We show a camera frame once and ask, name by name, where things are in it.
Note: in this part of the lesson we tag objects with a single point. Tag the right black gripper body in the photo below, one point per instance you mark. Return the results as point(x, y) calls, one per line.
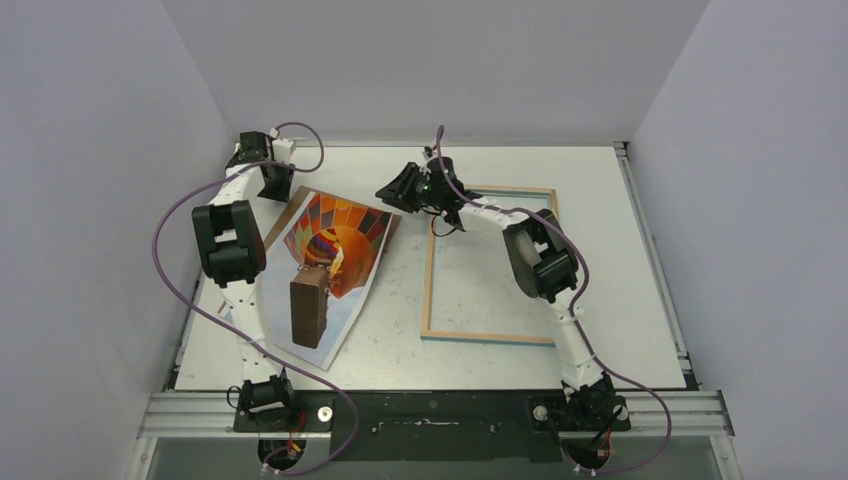
point(409, 189)

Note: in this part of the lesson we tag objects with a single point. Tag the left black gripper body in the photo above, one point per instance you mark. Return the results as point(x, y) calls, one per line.
point(279, 188)

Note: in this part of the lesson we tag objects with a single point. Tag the brown cardboard backing board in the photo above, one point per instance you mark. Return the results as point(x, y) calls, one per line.
point(327, 246)

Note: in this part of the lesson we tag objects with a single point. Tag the hot air balloon photo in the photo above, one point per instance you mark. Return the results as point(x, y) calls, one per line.
point(312, 340)

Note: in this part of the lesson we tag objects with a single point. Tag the blue wooden picture frame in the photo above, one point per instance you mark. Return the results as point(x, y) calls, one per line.
point(426, 330)

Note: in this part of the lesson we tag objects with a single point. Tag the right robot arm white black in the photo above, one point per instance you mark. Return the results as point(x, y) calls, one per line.
point(543, 264)

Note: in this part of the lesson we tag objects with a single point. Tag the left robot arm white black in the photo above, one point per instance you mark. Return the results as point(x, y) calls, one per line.
point(233, 255)

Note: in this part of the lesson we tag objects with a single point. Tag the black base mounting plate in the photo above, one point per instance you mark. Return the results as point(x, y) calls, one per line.
point(445, 425)

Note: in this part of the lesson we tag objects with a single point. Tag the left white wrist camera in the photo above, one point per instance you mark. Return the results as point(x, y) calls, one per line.
point(282, 150)

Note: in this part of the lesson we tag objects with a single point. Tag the aluminium rail front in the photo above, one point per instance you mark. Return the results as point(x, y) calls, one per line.
point(207, 415)

